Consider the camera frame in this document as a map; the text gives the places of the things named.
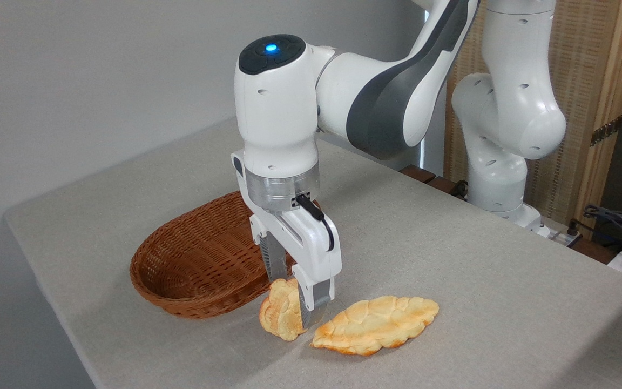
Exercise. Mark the brown wicker oval basket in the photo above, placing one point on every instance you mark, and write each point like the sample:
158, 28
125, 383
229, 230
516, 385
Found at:
197, 265

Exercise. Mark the dark metal screen hinge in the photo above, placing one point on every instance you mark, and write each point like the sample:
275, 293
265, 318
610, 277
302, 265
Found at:
606, 131

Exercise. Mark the long leaf-shaped bread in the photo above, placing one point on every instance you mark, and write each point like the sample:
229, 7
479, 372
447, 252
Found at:
376, 324

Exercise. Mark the grey tablecloth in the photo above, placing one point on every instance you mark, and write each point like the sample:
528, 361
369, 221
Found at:
451, 259

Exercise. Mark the wooden woven folding screen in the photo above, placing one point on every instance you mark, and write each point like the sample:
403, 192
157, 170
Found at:
592, 81

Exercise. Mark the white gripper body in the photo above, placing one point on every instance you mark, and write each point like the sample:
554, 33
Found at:
313, 243

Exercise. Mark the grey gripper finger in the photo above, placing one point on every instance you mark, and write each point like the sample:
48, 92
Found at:
315, 302
276, 259

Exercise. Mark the dark wooden bench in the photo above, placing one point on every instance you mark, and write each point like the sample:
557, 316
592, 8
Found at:
424, 175

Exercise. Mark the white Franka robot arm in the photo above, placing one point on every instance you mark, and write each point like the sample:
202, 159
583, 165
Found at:
278, 119

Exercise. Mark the round flower-shaped bread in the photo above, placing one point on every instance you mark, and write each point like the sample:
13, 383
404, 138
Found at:
281, 313

